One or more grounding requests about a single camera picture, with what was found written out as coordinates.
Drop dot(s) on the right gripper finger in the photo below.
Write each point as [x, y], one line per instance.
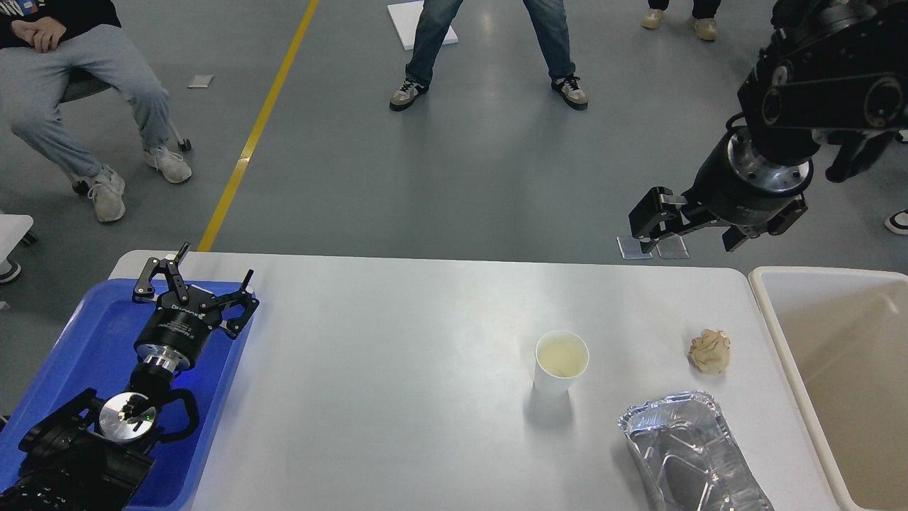
[777, 224]
[662, 214]

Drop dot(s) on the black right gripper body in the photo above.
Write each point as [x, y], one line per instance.
[741, 186]

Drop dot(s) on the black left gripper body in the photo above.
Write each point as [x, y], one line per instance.
[178, 332]

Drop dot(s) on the white paper cup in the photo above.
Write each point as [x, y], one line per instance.
[561, 358]

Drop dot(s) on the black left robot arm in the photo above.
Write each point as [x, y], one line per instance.
[122, 414]

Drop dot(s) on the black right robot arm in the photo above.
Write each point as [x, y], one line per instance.
[831, 74]

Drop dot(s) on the right clear floor plate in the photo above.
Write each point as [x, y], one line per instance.
[672, 248]

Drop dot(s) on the clear floor plate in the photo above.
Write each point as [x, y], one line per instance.
[631, 248]
[672, 248]

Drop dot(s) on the left clear floor plate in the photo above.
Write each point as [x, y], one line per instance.
[631, 248]

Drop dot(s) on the crumpled beige paper ball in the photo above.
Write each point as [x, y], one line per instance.
[710, 352]

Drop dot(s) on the beige plastic bin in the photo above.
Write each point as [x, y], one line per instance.
[841, 335]

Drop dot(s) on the white side table corner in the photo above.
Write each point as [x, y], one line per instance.
[13, 228]

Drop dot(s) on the grey office chair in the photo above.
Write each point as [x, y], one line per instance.
[82, 84]

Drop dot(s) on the small paper on floor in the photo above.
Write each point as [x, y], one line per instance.
[200, 82]

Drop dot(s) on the aluminium foil tray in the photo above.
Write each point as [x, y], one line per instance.
[687, 456]

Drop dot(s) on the seated person grey trousers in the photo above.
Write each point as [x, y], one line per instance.
[56, 51]

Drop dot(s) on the white board on floor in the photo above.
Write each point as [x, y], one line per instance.
[405, 19]

